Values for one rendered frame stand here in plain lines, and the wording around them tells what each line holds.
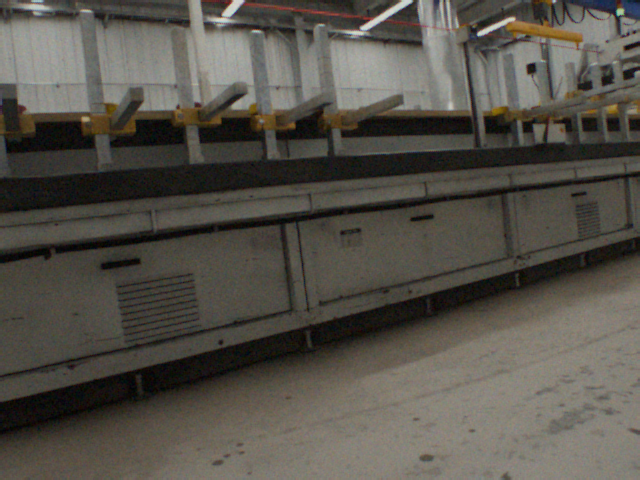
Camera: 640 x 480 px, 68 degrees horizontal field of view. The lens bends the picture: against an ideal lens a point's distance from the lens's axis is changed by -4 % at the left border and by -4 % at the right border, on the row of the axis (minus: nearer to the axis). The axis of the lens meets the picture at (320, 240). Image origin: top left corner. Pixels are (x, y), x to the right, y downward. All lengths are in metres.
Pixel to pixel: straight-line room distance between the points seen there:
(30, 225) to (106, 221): 0.19
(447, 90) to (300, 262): 5.15
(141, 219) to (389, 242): 1.09
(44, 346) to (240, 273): 0.66
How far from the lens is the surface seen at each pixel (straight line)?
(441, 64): 6.84
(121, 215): 1.45
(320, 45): 1.78
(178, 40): 1.57
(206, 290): 1.75
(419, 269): 2.24
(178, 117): 1.49
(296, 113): 1.50
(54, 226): 1.43
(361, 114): 1.65
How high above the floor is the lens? 0.51
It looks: 3 degrees down
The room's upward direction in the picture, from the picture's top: 7 degrees counter-clockwise
